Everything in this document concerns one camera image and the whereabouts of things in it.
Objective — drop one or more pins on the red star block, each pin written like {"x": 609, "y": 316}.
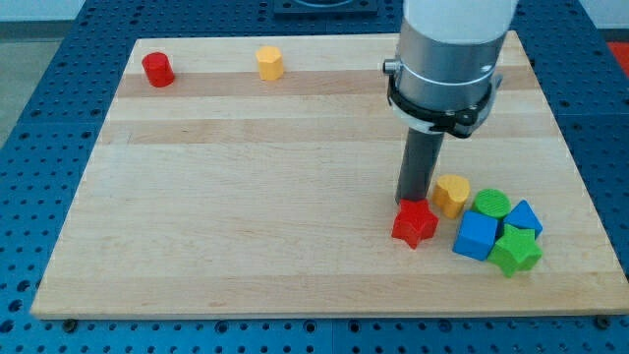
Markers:
{"x": 414, "y": 222}

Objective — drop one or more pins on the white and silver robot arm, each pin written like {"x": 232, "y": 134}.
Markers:
{"x": 442, "y": 78}

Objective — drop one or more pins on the blue cube block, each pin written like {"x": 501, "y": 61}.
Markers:
{"x": 475, "y": 236}

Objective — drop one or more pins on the green star block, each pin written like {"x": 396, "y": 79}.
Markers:
{"x": 516, "y": 250}

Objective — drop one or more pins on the wooden board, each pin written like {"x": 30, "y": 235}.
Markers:
{"x": 222, "y": 196}

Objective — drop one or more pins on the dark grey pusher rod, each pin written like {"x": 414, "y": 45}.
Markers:
{"x": 418, "y": 162}

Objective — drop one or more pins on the yellow hexagon block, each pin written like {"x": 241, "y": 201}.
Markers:
{"x": 270, "y": 63}

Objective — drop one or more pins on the yellow heart block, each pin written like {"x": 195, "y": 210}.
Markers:
{"x": 450, "y": 194}

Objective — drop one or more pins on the green cylinder block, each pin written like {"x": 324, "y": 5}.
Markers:
{"x": 491, "y": 202}

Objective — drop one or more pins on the red cylinder block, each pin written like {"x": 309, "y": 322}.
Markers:
{"x": 158, "y": 70}

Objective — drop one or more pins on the blue triangular block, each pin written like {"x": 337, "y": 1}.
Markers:
{"x": 522, "y": 216}

